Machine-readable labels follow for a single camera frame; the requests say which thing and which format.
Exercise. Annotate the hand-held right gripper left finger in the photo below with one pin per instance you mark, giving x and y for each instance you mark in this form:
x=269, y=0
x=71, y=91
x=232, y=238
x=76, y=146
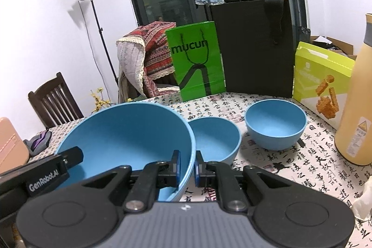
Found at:
x=176, y=169

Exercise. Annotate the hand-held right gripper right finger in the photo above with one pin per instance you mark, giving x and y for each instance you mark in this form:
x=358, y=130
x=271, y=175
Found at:
x=199, y=169

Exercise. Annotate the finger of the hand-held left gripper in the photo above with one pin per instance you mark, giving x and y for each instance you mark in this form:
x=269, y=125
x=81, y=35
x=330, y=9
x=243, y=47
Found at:
x=72, y=156

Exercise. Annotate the blue bowl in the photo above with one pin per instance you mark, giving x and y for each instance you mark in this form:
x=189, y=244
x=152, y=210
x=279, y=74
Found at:
x=215, y=140
x=125, y=131
x=276, y=126

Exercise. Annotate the grey purple cloth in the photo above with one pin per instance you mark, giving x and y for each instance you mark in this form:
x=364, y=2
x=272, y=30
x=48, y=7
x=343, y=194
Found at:
x=37, y=143

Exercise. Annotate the pink suitcase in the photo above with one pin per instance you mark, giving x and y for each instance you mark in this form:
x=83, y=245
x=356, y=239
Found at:
x=11, y=146

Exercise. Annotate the yellow flower branches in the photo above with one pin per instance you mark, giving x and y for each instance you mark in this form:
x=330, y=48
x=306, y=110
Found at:
x=97, y=95

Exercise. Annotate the dark wooden chair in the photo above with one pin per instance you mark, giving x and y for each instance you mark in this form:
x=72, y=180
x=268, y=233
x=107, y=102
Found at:
x=46, y=88

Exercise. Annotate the beige garment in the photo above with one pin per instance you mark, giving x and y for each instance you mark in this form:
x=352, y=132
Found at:
x=128, y=88

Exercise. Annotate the green paper bag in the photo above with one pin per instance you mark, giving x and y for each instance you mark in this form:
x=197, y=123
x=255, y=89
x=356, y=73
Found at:
x=216, y=70

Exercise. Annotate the white knit cloth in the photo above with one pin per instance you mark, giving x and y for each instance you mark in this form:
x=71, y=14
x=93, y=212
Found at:
x=130, y=62

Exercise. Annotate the red patterned blanket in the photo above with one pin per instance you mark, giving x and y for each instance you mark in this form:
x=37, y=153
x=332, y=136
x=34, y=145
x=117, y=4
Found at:
x=157, y=56

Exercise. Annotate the black paper bag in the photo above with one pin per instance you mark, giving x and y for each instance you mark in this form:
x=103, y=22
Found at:
x=250, y=47

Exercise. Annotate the yellow green snack box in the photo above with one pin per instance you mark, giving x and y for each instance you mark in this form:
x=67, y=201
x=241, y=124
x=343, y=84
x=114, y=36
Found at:
x=314, y=82

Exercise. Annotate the clear plastic bag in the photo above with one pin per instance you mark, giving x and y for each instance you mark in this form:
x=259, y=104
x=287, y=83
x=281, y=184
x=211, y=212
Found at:
x=363, y=201

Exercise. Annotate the cream thermos bottle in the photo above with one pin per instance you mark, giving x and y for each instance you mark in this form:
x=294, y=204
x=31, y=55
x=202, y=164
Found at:
x=357, y=105

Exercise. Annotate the cardboard box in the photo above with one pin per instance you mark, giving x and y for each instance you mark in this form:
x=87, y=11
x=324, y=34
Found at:
x=343, y=47

